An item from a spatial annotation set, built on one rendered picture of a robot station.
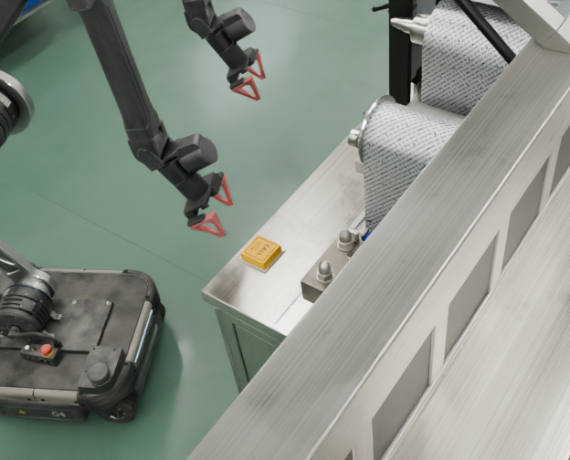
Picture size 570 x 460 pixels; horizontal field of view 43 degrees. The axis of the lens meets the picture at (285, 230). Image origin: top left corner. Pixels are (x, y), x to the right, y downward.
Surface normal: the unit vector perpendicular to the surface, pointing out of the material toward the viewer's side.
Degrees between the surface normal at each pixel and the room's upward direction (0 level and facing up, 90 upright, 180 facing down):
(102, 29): 90
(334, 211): 0
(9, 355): 0
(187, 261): 0
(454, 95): 92
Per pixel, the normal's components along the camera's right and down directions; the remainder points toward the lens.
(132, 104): -0.08, 0.72
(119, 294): -0.11, -0.69
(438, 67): -0.58, 0.65
